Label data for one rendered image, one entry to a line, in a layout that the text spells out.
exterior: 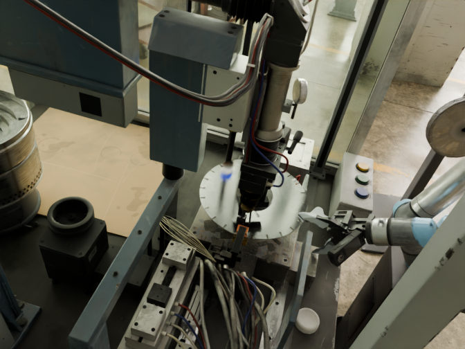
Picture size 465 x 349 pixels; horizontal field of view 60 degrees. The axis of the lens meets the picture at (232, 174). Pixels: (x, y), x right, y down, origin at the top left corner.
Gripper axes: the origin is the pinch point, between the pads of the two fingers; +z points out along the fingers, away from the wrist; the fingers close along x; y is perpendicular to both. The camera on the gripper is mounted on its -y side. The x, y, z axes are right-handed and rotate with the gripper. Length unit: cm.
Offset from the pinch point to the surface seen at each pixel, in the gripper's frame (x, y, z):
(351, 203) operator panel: -3.9, 20.1, -8.6
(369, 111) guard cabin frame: 14, 49, -13
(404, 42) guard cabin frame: 36, 49, -28
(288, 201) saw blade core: 9.6, 3.8, 3.4
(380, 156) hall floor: -85, 187, 27
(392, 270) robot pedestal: -27.7, 14.9, -18.1
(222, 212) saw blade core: 17.4, -11.2, 16.0
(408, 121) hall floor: -91, 251, 17
